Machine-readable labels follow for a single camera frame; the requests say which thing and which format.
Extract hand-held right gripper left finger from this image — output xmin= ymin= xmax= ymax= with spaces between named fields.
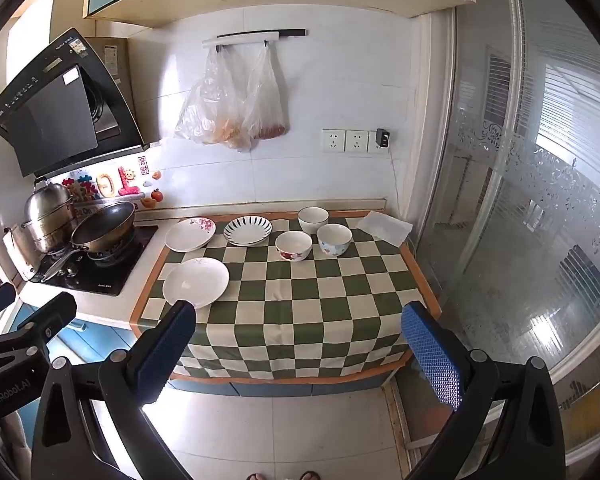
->
xmin=31 ymin=300 xmax=197 ymax=480

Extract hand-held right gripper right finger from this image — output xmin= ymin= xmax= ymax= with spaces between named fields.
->
xmin=401 ymin=301 xmax=566 ymax=480

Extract white bowl blue floral print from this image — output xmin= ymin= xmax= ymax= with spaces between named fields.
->
xmin=316 ymin=223 xmax=354 ymax=257

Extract white bowl red floral print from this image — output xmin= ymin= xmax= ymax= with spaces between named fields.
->
xmin=275 ymin=230 xmax=312 ymax=262

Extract white jug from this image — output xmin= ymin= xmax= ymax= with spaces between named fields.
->
xmin=2 ymin=225 xmax=38 ymax=281

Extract black gas stove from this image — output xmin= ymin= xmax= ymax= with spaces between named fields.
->
xmin=29 ymin=225 xmax=159 ymax=297

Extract plain white plate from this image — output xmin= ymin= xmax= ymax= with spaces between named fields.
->
xmin=162 ymin=257 xmax=230 ymax=310

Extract dark frying pan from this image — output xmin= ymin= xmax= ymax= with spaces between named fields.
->
xmin=41 ymin=201 xmax=137 ymax=283

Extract steel steamer pot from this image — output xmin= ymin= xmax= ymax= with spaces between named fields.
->
xmin=21 ymin=178 xmax=77 ymax=254

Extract white plate pink floral print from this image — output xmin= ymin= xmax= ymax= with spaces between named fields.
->
xmin=165 ymin=216 xmax=217 ymax=253

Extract green white checkered tablecloth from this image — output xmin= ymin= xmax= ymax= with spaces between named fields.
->
xmin=130 ymin=210 xmax=442 ymax=385

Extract white paper towel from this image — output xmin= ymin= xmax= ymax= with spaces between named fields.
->
xmin=355 ymin=210 xmax=414 ymax=248

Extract white plate black stripes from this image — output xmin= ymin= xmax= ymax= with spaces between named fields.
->
xmin=223 ymin=215 xmax=273 ymax=247

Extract frosted glass sliding door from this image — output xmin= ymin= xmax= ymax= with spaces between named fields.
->
xmin=420 ymin=0 xmax=600 ymax=466

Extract white bowl thin dark rim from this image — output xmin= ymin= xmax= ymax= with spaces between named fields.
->
xmin=298 ymin=206 xmax=330 ymax=235

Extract black range hood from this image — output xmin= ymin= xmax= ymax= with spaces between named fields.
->
xmin=0 ymin=27 xmax=150 ymax=178

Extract large clear plastic bag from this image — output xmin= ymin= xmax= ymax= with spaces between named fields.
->
xmin=174 ymin=46 xmax=253 ymax=152

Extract small clear plastic bag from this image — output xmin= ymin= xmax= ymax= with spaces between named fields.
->
xmin=242 ymin=42 xmax=289 ymax=140

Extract colourful flower wall decoration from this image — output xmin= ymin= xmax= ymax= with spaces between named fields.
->
xmin=62 ymin=172 xmax=101 ymax=202

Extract pink wall decoration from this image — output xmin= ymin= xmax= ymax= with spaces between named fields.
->
xmin=117 ymin=165 xmax=143 ymax=197

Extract steel duct cover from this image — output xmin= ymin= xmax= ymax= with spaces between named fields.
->
xmin=82 ymin=36 xmax=137 ymax=143

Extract white wall hook rail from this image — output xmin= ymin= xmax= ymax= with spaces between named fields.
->
xmin=202 ymin=31 xmax=281 ymax=51

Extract black wall rail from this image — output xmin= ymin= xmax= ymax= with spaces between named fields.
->
xmin=216 ymin=29 xmax=308 ymax=40

